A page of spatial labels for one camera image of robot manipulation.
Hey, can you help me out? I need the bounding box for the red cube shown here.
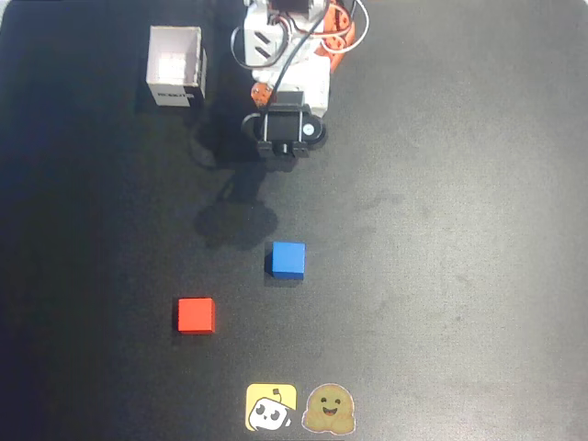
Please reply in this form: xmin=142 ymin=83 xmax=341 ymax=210
xmin=176 ymin=297 xmax=216 ymax=335

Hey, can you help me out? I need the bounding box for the blue cube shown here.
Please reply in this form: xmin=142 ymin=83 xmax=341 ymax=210
xmin=265 ymin=241 xmax=307 ymax=280

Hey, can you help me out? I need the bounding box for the white open cardboard box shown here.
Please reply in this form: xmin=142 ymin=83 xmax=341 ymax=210
xmin=145 ymin=25 xmax=208 ymax=108

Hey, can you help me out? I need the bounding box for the black table mat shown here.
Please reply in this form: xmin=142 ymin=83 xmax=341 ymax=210
xmin=0 ymin=0 xmax=588 ymax=441

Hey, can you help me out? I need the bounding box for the hugging face sticker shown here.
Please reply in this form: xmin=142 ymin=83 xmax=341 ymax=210
xmin=300 ymin=382 xmax=357 ymax=435

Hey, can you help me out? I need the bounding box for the yellow robot sticker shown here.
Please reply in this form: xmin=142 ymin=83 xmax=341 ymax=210
xmin=244 ymin=383 xmax=298 ymax=432

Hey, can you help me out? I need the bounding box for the black camera cable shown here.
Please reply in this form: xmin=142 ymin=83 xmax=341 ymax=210
xmin=270 ymin=13 xmax=330 ymax=109

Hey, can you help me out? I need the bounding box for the black gripper-mounted camera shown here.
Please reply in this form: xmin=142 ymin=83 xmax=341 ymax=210
xmin=241 ymin=90 xmax=328 ymax=161

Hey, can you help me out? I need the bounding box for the looped servo wire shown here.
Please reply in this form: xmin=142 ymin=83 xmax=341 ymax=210
xmin=230 ymin=25 xmax=258 ymax=71

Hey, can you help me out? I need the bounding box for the white red servo wire bundle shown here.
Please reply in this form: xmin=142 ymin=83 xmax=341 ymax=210
xmin=321 ymin=0 xmax=371 ymax=52

